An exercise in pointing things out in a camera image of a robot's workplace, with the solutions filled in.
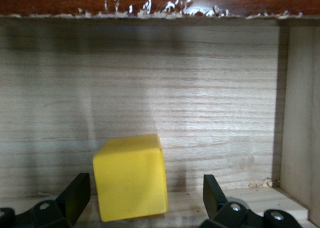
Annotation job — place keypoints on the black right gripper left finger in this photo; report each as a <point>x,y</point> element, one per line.
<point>75,198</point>

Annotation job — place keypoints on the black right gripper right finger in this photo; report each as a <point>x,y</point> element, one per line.
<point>212,198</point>

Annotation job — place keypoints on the light wooden drawer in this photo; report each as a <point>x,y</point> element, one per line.
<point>200,100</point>

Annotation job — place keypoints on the dark wooden cabinet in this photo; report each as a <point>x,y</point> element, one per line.
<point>62,0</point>

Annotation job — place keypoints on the wood chip debris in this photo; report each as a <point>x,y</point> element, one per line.
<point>261,184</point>

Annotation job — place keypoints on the yellow block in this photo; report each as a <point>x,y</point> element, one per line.
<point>130,178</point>

